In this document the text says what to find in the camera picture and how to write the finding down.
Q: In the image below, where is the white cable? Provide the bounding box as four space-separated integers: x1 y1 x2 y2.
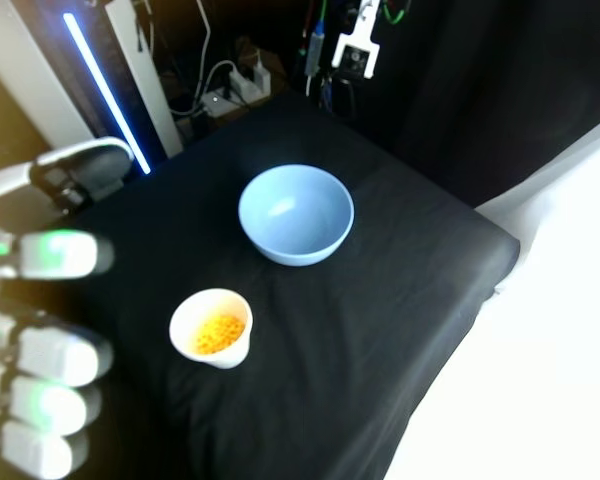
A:
169 0 214 117

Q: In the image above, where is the white cloth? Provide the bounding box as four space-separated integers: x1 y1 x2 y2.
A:
379 107 600 480

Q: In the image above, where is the narrow white board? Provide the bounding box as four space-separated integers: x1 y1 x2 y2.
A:
104 0 184 159

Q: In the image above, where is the brown cardboard box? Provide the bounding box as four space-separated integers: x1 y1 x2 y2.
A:
235 37 287 96

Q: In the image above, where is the blue LED light strip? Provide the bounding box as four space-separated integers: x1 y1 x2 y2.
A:
62 12 152 176

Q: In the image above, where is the white charger plug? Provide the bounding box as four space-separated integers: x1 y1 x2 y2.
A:
252 49 272 86

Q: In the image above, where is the wide white board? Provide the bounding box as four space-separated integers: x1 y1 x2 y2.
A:
0 0 94 151

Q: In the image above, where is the white power strip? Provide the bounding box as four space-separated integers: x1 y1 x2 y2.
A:
201 69 272 119

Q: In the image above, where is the white cup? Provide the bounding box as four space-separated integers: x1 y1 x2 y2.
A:
168 287 254 370

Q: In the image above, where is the black backdrop curtain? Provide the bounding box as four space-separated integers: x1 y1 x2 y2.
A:
374 0 600 207

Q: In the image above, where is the grey cable connector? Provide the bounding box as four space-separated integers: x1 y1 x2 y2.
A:
304 29 327 97

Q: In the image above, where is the light blue bowl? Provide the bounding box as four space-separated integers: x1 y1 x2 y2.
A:
237 164 355 267

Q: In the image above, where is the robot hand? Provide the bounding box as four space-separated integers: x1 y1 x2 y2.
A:
0 137 134 480

